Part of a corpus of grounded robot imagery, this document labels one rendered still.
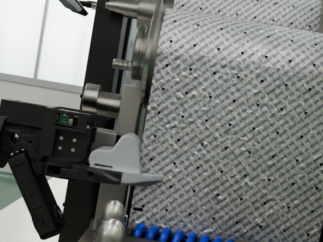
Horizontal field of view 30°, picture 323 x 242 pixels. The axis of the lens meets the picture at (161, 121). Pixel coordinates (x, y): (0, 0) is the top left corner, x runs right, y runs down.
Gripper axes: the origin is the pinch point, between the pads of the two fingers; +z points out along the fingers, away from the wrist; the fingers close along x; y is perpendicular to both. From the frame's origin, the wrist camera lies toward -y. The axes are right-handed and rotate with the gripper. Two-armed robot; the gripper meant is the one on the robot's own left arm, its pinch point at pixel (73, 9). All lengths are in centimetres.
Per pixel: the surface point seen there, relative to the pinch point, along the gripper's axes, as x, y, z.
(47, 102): 546, -126, -69
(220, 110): -7.2, 6.2, 22.7
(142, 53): -4.7, 3.3, 11.0
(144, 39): -4.3, 4.7, 9.8
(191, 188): -7.4, -2.8, 27.8
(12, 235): 24.9, -37.1, 17.6
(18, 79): 545, -133, -107
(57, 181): 86, -42, 14
